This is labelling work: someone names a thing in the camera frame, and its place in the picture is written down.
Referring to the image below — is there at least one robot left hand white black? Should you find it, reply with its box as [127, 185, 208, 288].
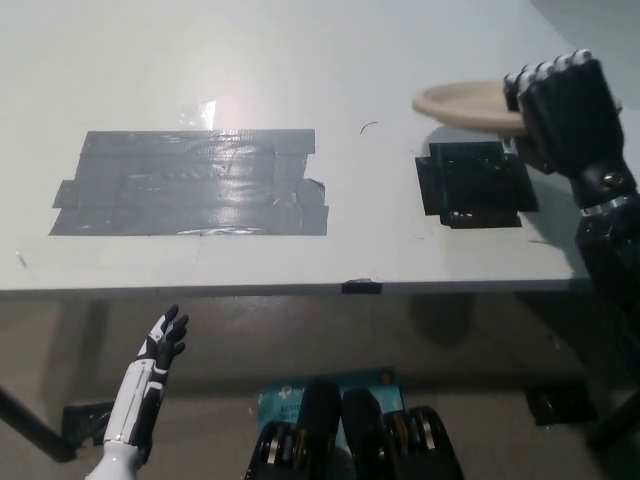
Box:
[102, 304, 190, 447]

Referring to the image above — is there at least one black metal table leg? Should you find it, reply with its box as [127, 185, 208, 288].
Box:
[0, 383, 79, 462]

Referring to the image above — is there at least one robot right hand black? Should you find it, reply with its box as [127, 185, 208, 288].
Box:
[502, 48, 640, 212]

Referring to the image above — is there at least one grey duct tape patch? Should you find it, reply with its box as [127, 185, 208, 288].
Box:
[48, 128, 330, 237]

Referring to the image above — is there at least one teal cardboard router box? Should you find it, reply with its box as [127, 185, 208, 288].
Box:
[255, 367, 405, 446]

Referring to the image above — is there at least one beige round plate stack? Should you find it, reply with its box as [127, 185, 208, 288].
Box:
[412, 82, 624, 141]

